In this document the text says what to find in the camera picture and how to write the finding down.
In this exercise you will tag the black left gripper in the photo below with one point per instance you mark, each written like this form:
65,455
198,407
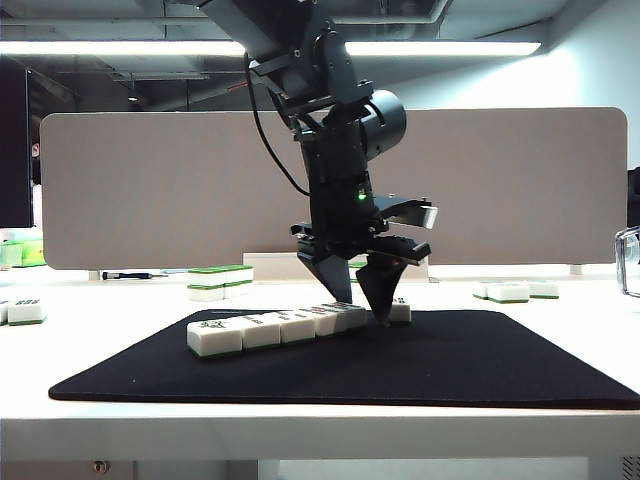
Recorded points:
350,240

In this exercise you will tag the red-marked bamboo mahjong tile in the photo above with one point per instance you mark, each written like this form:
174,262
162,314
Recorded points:
402,312
352,320
327,325

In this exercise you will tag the green-marked bamboo mahjong tile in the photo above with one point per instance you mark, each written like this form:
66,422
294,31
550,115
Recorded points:
298,330

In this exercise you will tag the two-bamboo mahjong tile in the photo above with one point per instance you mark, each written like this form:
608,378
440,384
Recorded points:
261,332

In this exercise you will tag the bird mahjong tile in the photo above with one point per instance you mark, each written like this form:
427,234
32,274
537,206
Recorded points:
215,340

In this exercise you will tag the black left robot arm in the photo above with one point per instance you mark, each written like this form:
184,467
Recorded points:
335,150

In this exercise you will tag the six-bamboo mahjong tile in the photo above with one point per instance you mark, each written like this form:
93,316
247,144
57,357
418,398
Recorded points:
26,314

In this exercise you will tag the black fabric mat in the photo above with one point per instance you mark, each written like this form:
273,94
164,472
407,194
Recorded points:
350,370

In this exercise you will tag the fabric desk divider panel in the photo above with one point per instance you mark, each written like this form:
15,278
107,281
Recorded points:
150,190

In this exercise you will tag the red ceiling sign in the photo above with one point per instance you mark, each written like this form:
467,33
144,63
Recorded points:
237,87

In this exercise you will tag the black blue screwdriver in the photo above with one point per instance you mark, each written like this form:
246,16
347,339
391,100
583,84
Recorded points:
125,275

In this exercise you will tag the clear plastic container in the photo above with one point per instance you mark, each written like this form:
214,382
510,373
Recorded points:
620,240

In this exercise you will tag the black office chair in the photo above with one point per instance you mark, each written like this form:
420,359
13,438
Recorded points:
634,200

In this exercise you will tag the round metal table lock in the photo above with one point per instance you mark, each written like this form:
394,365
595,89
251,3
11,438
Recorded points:
101,467

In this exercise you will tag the green white cardboard box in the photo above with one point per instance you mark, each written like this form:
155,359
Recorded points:
34,254
11,255

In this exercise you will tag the long ceiling light strip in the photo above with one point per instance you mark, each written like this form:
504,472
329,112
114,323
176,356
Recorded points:
125,48

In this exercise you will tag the grey perforated panel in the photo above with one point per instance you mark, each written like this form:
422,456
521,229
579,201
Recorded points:
631,467

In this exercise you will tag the red white round sign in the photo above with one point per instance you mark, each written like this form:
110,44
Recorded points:
35,150

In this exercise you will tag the black monitor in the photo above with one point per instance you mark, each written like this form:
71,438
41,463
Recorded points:
12,150

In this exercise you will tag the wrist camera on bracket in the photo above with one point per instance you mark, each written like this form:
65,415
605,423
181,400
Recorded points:
429,216

